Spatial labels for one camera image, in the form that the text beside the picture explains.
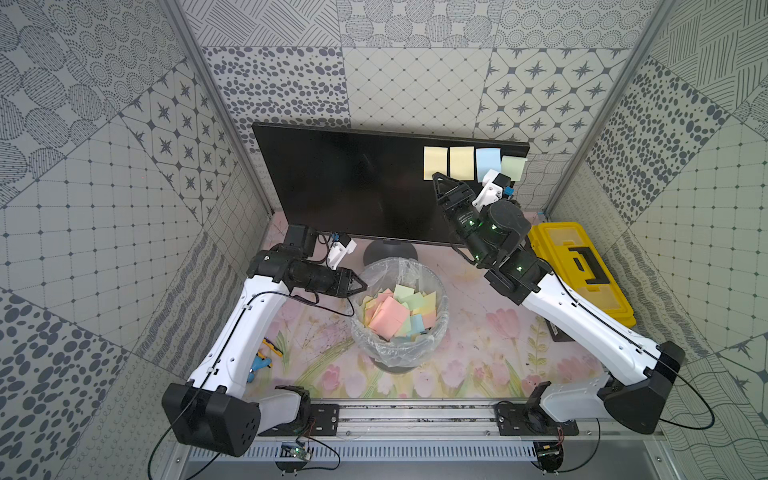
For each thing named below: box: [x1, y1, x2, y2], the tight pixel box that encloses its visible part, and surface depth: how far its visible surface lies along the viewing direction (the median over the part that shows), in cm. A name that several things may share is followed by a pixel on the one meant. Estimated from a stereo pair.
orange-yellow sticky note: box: [423, 146, 448, 180], surface depth 66 cm
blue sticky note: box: [475, 148, 501, 183], surface depth 64 cm
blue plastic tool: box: [247, 356, 272, 383], surface depth 83 cm
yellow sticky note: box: [450, 146, 475, 181], surface depth 65 cm
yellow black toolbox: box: [528, 222, 637, 328], surface depth 86 cm
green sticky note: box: [500, 155, 528, 181], surface depth 65 cm
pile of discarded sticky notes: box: [363, 285, 437, 341], surface depth 74 cm
